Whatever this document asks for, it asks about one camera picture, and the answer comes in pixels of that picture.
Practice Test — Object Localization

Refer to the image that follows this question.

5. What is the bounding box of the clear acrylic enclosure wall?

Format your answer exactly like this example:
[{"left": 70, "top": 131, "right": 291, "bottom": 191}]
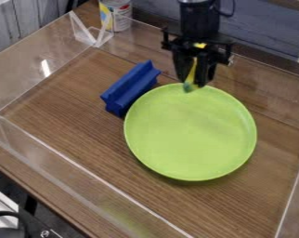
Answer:
[{"left": 0, "top": 113, "right": 193, "bottom": 238}]

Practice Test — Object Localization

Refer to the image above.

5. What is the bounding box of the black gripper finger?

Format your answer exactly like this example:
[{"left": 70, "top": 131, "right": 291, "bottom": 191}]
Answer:
[
  {"left": 172, "top": 50, "right": 193, "bottom": 82},
  {"left": 195, "top": 52, "right": 217, "bottom": 87}
]

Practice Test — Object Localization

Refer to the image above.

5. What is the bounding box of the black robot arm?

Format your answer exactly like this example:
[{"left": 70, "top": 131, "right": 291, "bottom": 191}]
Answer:
[{"left": 161, "top": 0, "right": 236, "bottom": 93}]

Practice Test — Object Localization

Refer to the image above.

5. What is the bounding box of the white paper cup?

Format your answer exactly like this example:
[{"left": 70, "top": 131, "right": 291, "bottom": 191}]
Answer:
[{"left": 98, "top": 0, "right": 132, "bottom": 33}]

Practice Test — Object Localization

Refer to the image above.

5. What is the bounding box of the green round plate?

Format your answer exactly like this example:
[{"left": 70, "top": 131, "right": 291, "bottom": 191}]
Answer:
[{"left": 124, "top": 84, "right": 257, "bottom": 181}]

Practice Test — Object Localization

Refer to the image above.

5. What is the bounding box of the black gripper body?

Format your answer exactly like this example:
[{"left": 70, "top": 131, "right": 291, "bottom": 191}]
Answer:
[{"left": 161, "top": 29, "right": 233, "bottom": 65}]

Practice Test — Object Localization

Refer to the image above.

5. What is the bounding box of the black cable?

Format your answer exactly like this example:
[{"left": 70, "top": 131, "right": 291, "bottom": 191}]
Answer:
[{"left": 0, "top": 210, "right": 34, "bottom": 238}]

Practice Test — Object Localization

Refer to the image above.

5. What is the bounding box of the yellow toy banana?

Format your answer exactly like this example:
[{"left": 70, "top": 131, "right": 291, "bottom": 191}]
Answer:
[{"left": 183, "top": 42, "right": 208, "bottom": 94}]

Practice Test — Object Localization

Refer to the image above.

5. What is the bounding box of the blue plastic block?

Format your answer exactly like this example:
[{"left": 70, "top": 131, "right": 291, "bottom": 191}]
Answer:
[{"left": 100, "top": 59, "right": 161, "bottom": 117}]

